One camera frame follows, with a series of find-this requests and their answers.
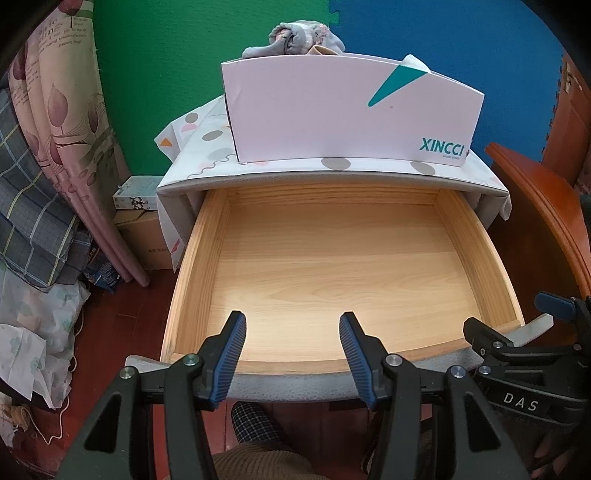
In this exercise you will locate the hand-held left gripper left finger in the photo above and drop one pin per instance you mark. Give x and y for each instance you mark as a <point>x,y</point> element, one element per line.
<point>229,355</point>

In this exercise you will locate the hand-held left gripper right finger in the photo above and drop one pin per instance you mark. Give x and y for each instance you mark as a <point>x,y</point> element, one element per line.
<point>355,355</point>

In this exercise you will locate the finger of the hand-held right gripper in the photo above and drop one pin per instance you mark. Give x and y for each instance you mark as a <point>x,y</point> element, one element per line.
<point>485,337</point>
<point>554,302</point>

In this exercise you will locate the white cardboard box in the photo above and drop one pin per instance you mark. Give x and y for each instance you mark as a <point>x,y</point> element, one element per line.
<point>300,110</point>

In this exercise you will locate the white sock roll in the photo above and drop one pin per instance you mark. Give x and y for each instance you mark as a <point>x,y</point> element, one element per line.
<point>413,62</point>

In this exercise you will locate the beige underwear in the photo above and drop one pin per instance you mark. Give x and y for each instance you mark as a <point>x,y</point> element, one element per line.
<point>323,50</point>

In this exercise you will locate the person's right hand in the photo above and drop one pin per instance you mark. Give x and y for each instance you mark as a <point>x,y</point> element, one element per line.
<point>554,450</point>

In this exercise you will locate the plaid slipper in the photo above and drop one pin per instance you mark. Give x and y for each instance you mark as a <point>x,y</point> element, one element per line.
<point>258,424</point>

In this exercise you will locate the person's left leg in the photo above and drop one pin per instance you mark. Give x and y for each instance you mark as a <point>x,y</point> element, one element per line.
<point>258,461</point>

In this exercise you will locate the brown cardboard box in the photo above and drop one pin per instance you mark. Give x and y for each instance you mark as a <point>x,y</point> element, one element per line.
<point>147,244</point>

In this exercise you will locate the blue packet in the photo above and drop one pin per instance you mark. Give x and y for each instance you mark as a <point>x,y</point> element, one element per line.
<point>104,274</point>

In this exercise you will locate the brown wooden cabinet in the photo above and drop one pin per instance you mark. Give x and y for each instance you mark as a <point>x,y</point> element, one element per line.
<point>572,129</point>

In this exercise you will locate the small white carton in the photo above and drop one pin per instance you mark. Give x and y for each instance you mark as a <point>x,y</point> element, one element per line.
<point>138,191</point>

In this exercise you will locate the white floral bedding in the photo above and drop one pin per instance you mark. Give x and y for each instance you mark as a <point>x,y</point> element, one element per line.
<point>41,323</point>

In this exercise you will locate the white patterned cover cloth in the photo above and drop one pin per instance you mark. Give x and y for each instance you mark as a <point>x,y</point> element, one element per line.
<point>207,152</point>

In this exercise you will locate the grey plaid quilt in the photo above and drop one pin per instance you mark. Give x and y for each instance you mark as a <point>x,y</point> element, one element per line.
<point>32,198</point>

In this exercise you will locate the blue foam mat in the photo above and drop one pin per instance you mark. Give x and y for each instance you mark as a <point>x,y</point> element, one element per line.
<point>485,46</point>

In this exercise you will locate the pink floral curtain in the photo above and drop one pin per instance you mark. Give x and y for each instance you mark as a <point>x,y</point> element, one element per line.
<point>69,115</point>

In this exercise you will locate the green foam mat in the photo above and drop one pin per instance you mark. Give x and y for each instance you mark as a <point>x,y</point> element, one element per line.
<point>161,69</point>

